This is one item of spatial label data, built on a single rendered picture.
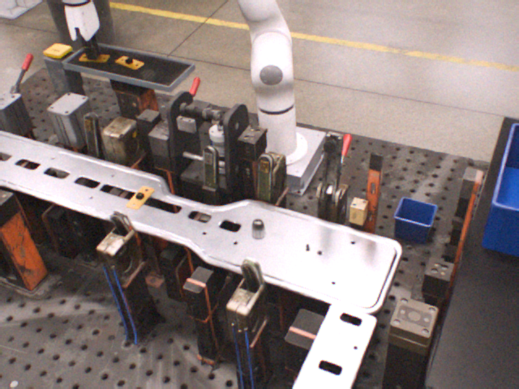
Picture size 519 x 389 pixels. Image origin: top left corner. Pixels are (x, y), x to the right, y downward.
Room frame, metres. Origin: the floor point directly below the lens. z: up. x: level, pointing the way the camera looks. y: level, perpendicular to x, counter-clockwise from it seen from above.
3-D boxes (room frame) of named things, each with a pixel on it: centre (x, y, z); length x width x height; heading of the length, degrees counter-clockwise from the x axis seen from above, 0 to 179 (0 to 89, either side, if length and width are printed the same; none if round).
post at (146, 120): (1.36, 0.31, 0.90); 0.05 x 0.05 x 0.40; 62
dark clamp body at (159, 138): (1.31, 0.26, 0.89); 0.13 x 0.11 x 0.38; 152
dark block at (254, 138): (1.21, 0.02, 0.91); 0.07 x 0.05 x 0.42; 152
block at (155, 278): (1.14, 0.32, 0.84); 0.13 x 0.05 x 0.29; 152
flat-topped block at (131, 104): (1.53, 0.37, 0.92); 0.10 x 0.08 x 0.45; 62
